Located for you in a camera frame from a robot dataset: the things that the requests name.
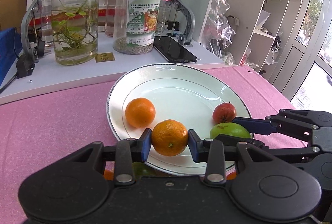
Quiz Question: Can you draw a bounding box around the crumpled clear plastic bag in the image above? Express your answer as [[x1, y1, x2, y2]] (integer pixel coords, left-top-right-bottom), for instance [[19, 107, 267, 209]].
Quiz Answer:
[[200, 0, 236, 59]]

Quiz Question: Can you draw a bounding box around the left grey metal bracket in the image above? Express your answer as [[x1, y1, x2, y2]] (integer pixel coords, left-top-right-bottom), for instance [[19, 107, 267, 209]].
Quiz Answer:
[[16, 0, 44, 79]]

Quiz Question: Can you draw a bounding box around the pink tablecloth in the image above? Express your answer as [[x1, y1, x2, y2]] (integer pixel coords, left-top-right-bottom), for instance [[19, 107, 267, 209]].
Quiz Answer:
[[1, 67, 307, 223]]

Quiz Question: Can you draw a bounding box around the clear jar with label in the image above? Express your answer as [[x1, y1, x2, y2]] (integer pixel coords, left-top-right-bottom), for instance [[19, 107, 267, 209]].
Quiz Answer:
[[113, 0, 161, 55]]

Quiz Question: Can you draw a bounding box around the black smartphone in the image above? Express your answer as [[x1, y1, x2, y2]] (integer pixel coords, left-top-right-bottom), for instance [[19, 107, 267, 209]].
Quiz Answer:
[[154, 36, 198, 64]]

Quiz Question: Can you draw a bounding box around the red tomato on cloth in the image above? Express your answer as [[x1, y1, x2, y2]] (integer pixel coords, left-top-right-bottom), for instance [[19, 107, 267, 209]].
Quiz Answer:
[[226, 171, 237, 181]]

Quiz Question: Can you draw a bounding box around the right grey metal bracket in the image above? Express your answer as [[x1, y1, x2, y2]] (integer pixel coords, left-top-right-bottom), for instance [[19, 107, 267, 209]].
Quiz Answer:
[[165, 0, 196, 47]]

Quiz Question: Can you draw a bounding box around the white round plate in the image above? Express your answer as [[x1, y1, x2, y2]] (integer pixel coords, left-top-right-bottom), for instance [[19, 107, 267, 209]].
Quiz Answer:
[[106, 63, 253, 176]]

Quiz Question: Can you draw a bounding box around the small red apple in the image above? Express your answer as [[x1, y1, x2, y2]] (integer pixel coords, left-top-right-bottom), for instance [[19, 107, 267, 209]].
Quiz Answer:
[[212, 103, 237, 124]]

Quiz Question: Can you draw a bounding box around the white raised board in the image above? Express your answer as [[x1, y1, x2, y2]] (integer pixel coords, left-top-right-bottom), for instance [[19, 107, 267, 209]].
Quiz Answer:
[[0, 31, 238, 106]]

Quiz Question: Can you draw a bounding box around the white shelf unit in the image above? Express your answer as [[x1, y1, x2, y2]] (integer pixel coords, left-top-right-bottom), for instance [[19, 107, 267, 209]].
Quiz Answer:
[[173, 0, 304, 81]]

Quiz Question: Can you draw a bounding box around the green apple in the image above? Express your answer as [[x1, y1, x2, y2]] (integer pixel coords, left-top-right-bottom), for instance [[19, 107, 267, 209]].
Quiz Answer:
[[210, 122, 251, 138]]

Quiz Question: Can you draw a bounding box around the tall glass plant vase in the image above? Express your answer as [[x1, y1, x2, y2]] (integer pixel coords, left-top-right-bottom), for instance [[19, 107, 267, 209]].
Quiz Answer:
[[51, 0, 99, 65]]

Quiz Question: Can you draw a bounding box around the oblong green fruit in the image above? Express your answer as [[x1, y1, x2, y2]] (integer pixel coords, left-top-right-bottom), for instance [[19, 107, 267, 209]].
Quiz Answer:
[[132, 162, 156, 180]]

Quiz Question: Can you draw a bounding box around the smooth orange mandarin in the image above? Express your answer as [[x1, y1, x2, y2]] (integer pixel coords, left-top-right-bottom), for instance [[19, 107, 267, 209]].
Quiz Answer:
[[125, 98, 156, 129]]

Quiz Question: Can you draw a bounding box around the orange mandarin with stem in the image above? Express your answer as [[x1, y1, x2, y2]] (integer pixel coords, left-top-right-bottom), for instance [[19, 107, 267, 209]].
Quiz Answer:
[[151, 119, 188, 157]]

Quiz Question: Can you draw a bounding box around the small red-capped clear bottle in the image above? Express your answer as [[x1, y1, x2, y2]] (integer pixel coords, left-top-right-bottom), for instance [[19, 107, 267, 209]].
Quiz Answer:
[[40, 0, 53, 46]]

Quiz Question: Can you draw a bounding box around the blue electric device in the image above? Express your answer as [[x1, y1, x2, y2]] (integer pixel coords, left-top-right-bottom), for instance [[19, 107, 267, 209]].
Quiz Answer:
[[0, 27, 22, 82]]

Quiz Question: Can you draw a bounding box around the small gold card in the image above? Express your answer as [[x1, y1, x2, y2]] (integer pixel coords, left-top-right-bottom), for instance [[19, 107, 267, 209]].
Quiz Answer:
[[95, 53, 115, 63]]

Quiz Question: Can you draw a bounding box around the grey metal bracket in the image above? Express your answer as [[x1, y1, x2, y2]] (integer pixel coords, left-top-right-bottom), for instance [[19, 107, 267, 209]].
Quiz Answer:
[[16, 0, 44, 79], [165, 0, 196, 47]]

